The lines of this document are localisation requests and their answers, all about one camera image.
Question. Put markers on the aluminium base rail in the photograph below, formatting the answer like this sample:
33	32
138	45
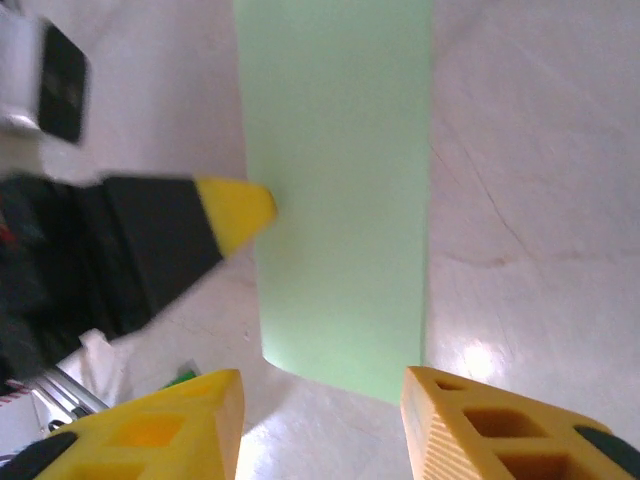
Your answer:
65	395

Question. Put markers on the green toy brick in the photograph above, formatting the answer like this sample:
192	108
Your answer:
182	377

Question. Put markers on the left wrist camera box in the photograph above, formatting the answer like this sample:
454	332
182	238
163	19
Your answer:
60	85

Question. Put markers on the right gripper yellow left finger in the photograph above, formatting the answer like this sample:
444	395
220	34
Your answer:
165	430

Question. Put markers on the light green paper sheet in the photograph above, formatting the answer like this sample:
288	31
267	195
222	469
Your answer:
335	200

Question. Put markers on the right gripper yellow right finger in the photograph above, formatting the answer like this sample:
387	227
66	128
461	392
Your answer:
500	440

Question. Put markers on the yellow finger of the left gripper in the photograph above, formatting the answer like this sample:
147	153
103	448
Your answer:
170	235

